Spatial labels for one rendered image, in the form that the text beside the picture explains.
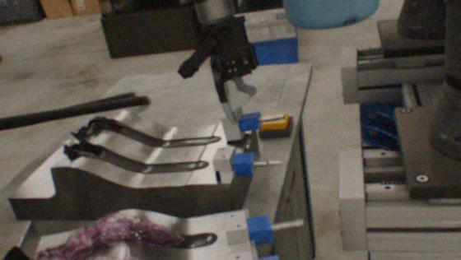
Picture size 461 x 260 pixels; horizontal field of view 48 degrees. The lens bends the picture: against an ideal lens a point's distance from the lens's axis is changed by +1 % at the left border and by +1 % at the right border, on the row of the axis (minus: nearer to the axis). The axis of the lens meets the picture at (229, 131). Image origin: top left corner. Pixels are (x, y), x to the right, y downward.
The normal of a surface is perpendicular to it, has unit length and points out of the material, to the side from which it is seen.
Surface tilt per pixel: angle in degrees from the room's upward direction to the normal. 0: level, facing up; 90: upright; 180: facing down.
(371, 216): 90
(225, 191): 90
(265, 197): 0
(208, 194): 90
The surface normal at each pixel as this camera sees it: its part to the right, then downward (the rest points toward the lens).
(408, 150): -0.15, -0.89
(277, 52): -0.11, 0.46
